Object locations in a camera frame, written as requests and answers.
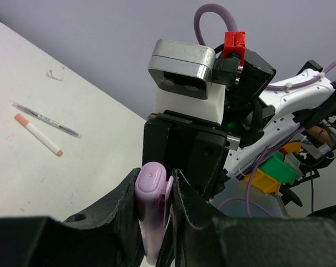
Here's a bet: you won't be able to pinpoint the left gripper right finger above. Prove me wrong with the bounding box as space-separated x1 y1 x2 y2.
156 169 336 266

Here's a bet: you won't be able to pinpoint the white peach marker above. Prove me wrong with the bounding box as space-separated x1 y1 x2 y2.
14 113 63 156

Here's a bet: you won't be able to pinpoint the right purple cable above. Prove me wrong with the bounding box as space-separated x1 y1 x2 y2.
194 3 336 217

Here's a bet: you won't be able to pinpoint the purple highlighter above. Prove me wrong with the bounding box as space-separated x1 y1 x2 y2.
135 162 174 265

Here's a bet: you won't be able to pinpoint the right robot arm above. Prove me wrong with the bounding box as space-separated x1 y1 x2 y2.
142 68 336 198

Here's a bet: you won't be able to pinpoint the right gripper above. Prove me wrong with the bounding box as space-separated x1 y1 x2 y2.
142 111 226 199

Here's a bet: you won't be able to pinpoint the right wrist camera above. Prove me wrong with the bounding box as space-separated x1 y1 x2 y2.
148 39 225 124

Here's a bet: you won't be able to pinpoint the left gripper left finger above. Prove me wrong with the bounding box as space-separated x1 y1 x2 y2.
0 168 145 266

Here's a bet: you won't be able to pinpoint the clear purple gel pen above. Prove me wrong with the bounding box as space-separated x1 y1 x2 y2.
13 102 81 139

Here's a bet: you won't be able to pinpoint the coloured storage bins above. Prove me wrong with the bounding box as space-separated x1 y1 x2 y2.
251 141 301 194

